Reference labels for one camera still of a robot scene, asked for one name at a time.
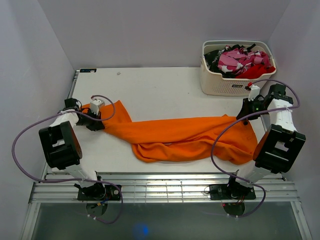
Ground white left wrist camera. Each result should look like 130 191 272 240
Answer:
89 98 105 115

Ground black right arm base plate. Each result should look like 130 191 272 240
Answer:
209 184 256 200

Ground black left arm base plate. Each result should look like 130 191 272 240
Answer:
76 184 122 202

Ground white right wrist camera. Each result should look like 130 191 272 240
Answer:
245 83 261 102

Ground red garment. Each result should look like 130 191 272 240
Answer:
236 64 276 79

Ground orange trousers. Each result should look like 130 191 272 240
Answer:
81 99 258 166

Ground black label sticker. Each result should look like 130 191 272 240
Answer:
79 68 97 73

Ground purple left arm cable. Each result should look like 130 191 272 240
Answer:
11 94 124 225

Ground black garment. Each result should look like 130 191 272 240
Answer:
204 49 223 73

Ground pink patterned garment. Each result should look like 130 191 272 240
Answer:
217 48 271 74

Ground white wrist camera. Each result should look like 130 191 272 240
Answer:
89 98 105 115
245 83 261 102

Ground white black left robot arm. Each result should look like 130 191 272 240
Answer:
38 98 106 200

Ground cream plastic laundry basket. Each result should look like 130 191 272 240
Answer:
199 40 277 97

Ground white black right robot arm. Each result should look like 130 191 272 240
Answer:
225 83 306 199

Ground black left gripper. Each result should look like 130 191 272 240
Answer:
74 108 105 132

